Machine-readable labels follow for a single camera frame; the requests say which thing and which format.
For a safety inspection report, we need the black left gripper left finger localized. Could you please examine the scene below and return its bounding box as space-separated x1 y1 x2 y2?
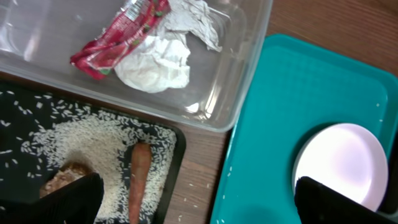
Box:
1 172 104 224

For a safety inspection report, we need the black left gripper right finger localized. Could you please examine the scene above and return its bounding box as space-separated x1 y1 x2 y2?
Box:
294 177 395 224

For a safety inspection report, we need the brown food chunk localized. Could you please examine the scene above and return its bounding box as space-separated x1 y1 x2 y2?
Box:
39 162 93 198

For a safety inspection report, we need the pink plate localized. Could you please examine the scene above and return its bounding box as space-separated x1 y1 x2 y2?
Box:
292 123 389 212

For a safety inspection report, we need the orange carrot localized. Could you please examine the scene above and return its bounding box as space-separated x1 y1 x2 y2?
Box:
128 142 152 224

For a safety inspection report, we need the white rice pile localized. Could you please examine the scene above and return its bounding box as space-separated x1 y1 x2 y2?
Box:
0 90 177 224

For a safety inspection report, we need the red snack wrapper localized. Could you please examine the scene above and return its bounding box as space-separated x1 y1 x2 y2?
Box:
70 0 171 80

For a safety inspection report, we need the white napkin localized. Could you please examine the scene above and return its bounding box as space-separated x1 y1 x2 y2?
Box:
114 0 222 93

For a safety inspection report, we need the black food waste tray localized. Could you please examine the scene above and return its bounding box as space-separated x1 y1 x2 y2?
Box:
0 81 187 224

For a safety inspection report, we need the teal plastic tray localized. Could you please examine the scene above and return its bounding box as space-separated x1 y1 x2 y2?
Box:
210 34 397 223

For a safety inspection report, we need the clear plastic bin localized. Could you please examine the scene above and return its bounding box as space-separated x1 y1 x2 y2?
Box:
1 0 272 132

